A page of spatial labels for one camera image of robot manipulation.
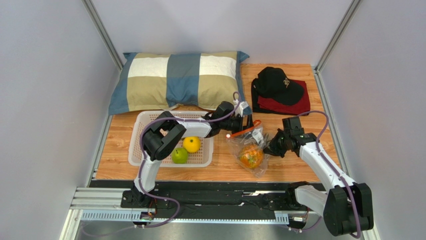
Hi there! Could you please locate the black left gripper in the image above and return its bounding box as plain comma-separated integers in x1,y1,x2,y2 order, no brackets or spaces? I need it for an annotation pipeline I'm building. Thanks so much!
221,115,261,142

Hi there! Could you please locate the clear zip top bag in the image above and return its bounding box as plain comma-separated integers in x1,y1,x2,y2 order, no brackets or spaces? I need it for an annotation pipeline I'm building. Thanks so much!
226,120,270,178

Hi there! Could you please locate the orange fake pineapple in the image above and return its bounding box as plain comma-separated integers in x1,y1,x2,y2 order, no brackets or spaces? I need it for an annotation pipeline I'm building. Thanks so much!
237,133,268,170

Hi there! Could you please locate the yellow fake orange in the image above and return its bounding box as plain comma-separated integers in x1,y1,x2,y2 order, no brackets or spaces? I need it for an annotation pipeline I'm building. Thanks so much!
182,136,201,154

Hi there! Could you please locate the green fake apple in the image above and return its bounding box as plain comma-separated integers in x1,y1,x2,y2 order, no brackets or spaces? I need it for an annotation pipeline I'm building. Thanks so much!
171,147,189,164

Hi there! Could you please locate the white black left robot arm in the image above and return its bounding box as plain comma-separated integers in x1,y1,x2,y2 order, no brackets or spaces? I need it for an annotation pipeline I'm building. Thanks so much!
134,100,254,197

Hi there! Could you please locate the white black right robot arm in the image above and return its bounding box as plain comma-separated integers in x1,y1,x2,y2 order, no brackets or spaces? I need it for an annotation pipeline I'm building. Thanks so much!
264,116,374,237

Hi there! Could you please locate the folded dark red cloth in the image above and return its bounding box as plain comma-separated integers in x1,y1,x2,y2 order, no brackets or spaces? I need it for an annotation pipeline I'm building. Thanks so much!
251,79,311,116

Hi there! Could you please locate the black baseball cap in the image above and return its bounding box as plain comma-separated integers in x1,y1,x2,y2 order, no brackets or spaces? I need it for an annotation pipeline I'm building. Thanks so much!
251,66,305,106

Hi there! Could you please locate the white perforated plastic basket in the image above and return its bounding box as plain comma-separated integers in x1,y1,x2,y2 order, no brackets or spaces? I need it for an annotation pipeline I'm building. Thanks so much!
128,110,214,168

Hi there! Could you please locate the checkered blue beige pillow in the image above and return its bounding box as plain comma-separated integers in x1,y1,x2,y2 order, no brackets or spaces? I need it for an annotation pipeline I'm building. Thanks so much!
108,51,249,115

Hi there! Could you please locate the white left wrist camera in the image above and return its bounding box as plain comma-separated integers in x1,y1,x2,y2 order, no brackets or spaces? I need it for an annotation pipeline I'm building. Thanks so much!
233,100,252,117

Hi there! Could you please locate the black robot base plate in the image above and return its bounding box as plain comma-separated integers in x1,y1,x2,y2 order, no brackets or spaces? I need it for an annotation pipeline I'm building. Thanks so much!
89,180,312,220

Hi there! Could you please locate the aluminium frame rail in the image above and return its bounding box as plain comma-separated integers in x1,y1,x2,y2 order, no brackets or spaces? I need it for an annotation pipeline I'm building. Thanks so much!
59,187,319,240

